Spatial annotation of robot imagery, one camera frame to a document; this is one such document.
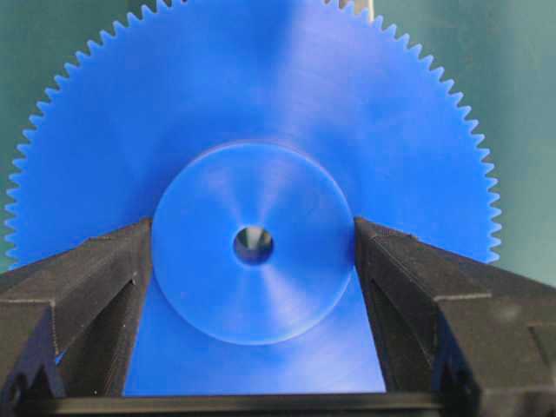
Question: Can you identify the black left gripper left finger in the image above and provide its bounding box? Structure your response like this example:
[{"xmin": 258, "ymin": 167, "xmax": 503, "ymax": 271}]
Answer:
[{"xmin": 1, "ymin": 218, "xmax": 152, "ymax": 416}]

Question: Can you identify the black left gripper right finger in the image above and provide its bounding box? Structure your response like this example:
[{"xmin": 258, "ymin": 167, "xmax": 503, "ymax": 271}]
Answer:
[{"xmin": 354, "ymin": 218, "xmax": 555, "ymax": 416}]

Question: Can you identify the large blue plastic gear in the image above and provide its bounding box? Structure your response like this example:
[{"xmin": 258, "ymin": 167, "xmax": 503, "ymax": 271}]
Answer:
[{"xmin": 8, "ymin": 1, "xmax": 497, "ymax": 395}]

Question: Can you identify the silver aluminium extrusion rail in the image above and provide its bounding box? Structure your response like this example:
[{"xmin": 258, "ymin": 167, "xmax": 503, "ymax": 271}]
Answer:
[{"xmin": 338, "ymin": 0, "xmax": 375, "ymax": 22}]

